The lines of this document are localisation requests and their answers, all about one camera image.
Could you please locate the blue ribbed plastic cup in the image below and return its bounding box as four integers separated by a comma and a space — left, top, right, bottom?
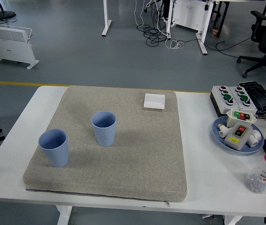
90, 111, 118, 147
38, 128, 70, 168

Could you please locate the white push-button control box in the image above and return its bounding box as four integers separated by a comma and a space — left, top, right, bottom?
229, 85, 258, 115
209, 85, 241, 118

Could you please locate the white table leg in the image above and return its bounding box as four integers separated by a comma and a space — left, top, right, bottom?
55, 205, 73, 225
224, 215, 244, 225

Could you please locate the black fan stand base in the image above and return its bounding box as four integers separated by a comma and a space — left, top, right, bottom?
0, 0, 16, 20

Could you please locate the grey-brown cushion mat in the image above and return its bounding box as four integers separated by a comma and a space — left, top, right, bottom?
22, 85, 187, 208

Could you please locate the white desk leg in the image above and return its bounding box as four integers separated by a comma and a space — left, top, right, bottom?
101, 0, 112, 37
195, 0, 215, 56
165, 0, 172, 39

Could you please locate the blue plate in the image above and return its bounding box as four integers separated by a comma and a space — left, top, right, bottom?
212, 115, 265, 156

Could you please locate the white pipe fitting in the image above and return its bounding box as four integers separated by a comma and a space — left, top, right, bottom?
247, 130, 262, 148
217, 123, 229, 139

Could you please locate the clear bottle red cap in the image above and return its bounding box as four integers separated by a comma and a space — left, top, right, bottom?
244, 145, 266, 194

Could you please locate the black plastic tray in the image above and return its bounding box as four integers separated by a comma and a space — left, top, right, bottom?
237, 81, 266, 117

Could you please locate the white wall switch plate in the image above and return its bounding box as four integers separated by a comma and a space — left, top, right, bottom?
143, 93, 166, 110

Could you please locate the black cable bundle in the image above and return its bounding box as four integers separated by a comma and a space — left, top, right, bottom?
136, 0, 171, 46

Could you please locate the white coiled cable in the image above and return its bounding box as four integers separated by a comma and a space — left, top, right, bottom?
165, 38, 185, 50

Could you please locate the grey red-black button switch box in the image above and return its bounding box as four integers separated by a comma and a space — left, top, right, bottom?
224, 123, 253, 150

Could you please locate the white green-red button switch box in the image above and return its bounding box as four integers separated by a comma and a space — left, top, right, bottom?
225, 109, 258, 128

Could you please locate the black floor cable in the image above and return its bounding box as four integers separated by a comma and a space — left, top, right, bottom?
214, 35, 253, 59

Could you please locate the black desk frame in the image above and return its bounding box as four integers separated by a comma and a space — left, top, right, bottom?
214, 0, 229, 38

